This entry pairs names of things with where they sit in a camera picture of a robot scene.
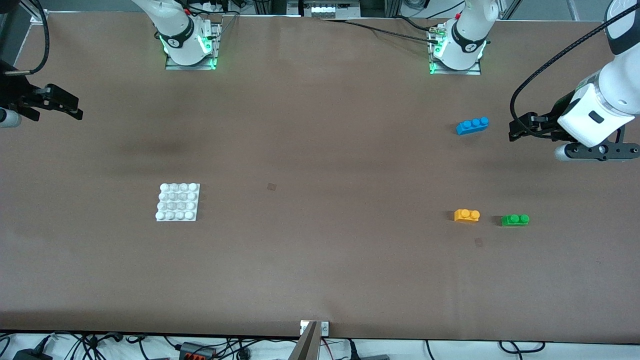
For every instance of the blue three-stud block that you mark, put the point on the blue three-stud block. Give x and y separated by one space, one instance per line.
472 126

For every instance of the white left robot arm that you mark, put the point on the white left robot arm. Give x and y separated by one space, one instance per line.
467 30

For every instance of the grey camera mount beam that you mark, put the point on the grey camera mount beam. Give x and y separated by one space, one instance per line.
306 347

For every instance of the green two-stud block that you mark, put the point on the green two-stud block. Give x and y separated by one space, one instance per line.
515 220

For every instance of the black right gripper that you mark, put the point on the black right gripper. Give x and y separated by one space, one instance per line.
15 95

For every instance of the yellow two-stud block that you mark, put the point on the yellow two-stud block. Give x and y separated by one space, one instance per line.
466 215

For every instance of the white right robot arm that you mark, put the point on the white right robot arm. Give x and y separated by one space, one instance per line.
175 30

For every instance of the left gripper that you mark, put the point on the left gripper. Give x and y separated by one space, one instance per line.
550 121

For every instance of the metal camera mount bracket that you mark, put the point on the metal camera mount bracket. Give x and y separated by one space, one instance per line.
324 328

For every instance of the grey orange-lever terminal block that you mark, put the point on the grey orange-lever terminal block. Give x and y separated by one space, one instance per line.
197 351

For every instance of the white studded base plate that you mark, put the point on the white studded base plate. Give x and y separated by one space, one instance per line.
178 202

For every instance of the black power adapter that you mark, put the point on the black power adapter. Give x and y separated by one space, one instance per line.
31 355

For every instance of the white background device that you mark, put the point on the white background device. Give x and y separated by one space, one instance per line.
330 9

